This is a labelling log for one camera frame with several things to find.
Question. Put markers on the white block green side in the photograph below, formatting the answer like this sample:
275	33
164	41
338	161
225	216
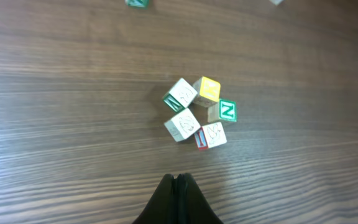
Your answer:
137	3

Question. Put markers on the white block red side middle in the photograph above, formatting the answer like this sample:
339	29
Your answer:
276	2

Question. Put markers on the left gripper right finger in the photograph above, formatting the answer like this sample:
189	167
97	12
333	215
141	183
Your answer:
192	207

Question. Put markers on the white block moved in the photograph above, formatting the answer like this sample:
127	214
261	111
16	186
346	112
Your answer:
180	96

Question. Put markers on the green N letter block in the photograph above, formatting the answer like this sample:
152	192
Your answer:
224	111

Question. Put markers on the yellow top wooden block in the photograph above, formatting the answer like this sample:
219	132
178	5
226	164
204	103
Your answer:
208	92

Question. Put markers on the plain white picture block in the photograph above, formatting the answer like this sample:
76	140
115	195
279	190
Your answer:
210	135

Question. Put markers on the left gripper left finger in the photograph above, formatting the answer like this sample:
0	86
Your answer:
162	206

